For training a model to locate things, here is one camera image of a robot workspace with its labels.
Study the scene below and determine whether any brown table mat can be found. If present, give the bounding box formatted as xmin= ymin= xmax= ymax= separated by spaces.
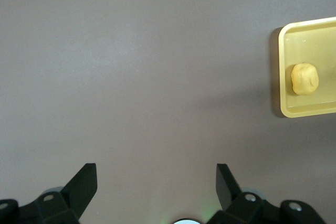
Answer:
xmin=0 ymin=0 xmax=336 ymax=224

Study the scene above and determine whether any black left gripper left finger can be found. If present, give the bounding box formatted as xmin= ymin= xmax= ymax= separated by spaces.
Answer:
xmin=0 ymin=163 xmax=98 ymax=224

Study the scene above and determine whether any yellow potato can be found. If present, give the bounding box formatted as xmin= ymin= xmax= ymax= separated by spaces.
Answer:
xmin=290 ymin=62 xmax=320 ymax=95

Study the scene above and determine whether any yellow plastic tray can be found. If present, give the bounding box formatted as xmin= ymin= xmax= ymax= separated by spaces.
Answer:
xmin=278 ymin=16 xmax=336 ymax=119

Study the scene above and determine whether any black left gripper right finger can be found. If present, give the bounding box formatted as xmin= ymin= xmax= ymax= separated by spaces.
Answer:
xmin=207 ymin=163 xmax=326 ymax=224

